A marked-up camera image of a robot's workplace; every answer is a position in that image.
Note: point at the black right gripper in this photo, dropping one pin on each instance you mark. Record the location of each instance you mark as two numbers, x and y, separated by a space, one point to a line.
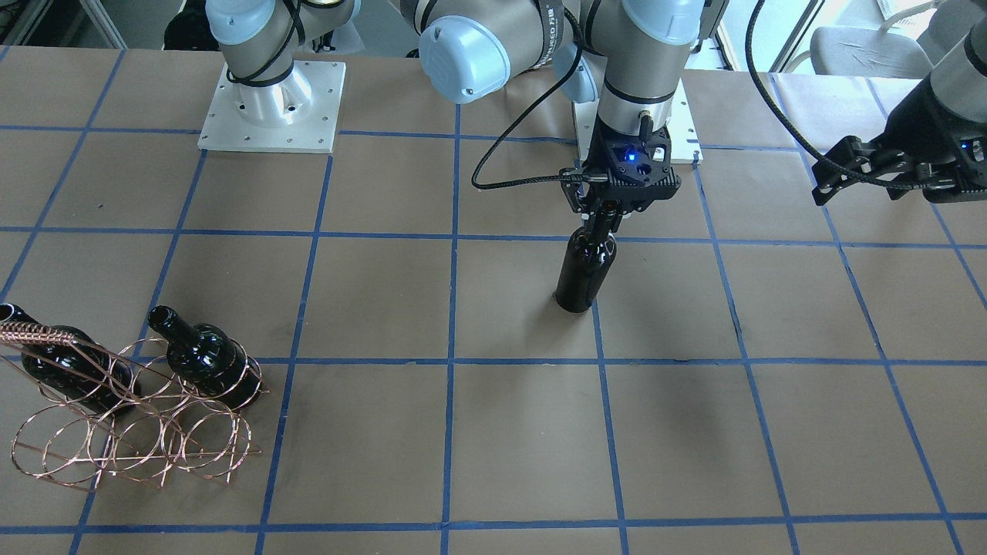
595 157

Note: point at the dark wine bottle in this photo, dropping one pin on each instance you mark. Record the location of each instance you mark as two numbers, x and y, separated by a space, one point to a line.
204 356
590 253

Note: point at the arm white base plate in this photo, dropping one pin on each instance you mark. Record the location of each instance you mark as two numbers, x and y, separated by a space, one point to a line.
296 115
685 144

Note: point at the grey chair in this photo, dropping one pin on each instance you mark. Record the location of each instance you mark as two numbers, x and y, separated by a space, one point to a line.
858 51

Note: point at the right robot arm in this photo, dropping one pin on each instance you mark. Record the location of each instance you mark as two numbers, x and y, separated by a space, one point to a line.
626 57

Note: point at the dark wine bottle in basket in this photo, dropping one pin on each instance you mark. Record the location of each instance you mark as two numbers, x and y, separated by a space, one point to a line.
204 356

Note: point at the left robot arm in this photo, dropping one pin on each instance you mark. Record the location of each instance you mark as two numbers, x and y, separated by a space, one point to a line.
955 42

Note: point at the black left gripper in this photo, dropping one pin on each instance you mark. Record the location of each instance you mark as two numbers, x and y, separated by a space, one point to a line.
922 117

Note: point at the copper wire wine basket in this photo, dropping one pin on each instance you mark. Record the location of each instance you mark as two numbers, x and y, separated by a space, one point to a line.
145 431

